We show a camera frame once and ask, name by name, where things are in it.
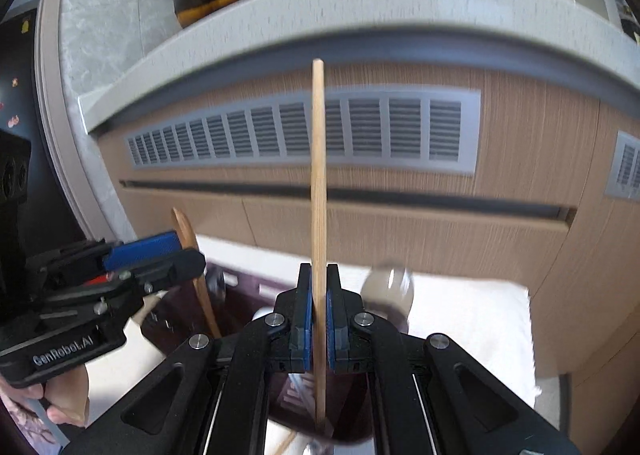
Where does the wooden spoon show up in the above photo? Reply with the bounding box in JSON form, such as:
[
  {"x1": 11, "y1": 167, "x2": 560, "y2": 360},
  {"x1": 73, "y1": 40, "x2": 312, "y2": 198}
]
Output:
[{"x1": 169, "y1": 206, "x2": 222, "y2": 340}]

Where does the wooden chopstick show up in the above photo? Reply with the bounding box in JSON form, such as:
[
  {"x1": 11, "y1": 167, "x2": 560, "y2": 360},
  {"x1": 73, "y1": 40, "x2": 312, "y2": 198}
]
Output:
[
  {"x1": 310, "y1": 59, "x2": 328, "y2": 433},
  {"x1": 270, "y1": 428, "x2": 298, "y2": 455}
]

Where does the person's left hand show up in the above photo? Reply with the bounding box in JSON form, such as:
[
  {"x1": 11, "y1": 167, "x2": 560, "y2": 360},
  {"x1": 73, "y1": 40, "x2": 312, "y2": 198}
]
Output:
[{"x1": 1, "y1": 365, "x2": 89, "y2": 427}]

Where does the long grey vent grille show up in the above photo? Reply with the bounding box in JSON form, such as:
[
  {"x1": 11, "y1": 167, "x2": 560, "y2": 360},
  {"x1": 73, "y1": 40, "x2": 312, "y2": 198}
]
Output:
[{"x1": 124, "y1": 85, "x2": 482, "y2": 176}]

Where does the small grey vent grille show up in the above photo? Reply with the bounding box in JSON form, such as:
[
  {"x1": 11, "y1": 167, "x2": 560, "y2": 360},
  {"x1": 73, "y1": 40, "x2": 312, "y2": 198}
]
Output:
[{"x1": 605, "y1": 131, "x2": 640, "y2": 202}]

